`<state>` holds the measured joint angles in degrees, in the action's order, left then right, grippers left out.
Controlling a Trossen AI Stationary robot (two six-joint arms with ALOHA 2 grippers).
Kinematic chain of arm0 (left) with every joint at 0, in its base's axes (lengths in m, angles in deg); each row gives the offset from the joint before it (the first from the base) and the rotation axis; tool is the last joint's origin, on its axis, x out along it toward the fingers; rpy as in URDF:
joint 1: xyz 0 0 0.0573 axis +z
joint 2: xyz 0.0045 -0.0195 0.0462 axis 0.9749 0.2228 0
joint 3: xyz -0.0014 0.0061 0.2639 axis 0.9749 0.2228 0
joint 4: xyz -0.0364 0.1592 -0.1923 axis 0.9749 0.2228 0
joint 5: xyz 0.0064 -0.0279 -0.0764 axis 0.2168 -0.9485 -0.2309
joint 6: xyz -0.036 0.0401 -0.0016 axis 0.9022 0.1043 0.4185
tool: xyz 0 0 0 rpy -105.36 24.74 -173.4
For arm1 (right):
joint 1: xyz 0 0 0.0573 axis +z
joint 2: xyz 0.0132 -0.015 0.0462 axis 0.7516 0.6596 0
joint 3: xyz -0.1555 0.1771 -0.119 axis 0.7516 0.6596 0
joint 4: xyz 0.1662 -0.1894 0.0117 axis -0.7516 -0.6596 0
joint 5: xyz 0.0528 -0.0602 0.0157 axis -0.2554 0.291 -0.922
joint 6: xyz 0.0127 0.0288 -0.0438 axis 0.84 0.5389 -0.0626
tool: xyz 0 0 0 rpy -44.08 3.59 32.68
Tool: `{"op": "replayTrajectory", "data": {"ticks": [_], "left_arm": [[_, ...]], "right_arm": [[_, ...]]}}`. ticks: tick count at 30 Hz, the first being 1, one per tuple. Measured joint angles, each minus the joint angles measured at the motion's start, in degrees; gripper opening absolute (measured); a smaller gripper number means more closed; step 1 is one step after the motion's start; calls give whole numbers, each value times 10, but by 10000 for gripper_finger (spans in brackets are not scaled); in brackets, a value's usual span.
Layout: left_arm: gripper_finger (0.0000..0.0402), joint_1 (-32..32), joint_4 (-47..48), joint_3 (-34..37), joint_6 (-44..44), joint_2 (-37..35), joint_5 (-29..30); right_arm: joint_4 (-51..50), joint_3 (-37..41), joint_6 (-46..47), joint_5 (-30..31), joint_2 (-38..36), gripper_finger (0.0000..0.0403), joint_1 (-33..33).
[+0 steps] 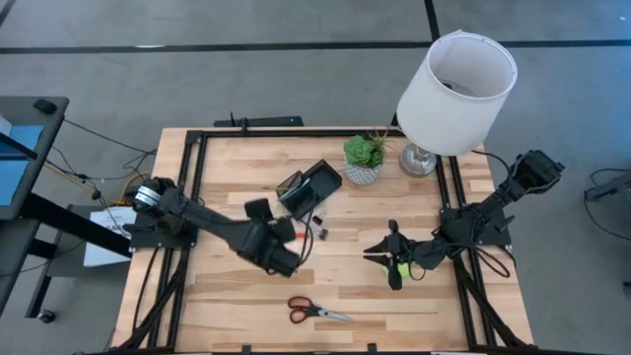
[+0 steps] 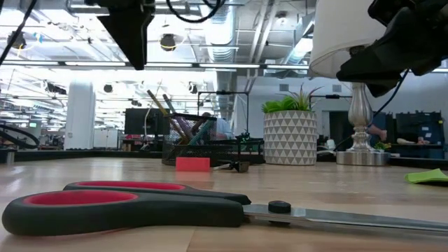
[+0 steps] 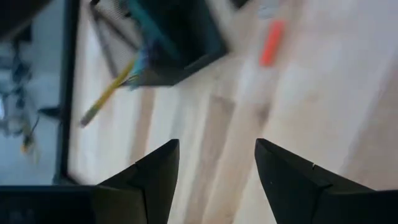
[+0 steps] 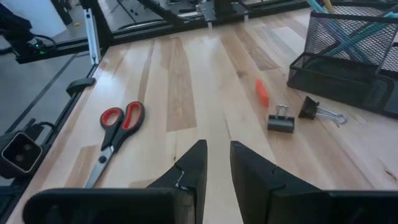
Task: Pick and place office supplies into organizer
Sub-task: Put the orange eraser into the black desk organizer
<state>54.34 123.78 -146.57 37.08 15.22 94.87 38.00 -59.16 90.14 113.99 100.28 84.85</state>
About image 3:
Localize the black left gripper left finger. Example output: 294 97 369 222
93 139 181 224

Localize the yellow pencil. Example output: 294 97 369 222
79 58 137 128

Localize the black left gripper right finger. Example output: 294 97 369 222
254 138 374 224

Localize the orange eraser block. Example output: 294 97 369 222
259 18 287 68

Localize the black mesh desk organizer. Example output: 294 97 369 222
89 0 230 88

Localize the black metal table frame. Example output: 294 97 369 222
53 0 81 185

